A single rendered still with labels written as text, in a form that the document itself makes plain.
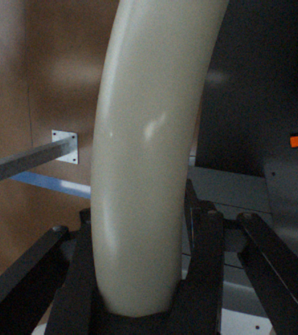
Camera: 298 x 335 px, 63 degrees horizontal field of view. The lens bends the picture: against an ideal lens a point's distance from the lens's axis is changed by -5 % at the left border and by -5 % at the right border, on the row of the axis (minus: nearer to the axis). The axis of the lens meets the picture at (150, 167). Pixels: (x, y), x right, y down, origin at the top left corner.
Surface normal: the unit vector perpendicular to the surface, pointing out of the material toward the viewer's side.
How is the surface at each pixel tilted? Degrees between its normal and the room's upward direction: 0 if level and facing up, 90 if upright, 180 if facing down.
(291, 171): 0
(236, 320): 4
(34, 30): 0
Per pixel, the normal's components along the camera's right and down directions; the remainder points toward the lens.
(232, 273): 0.05, -0.94
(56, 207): -0.36, 0.29
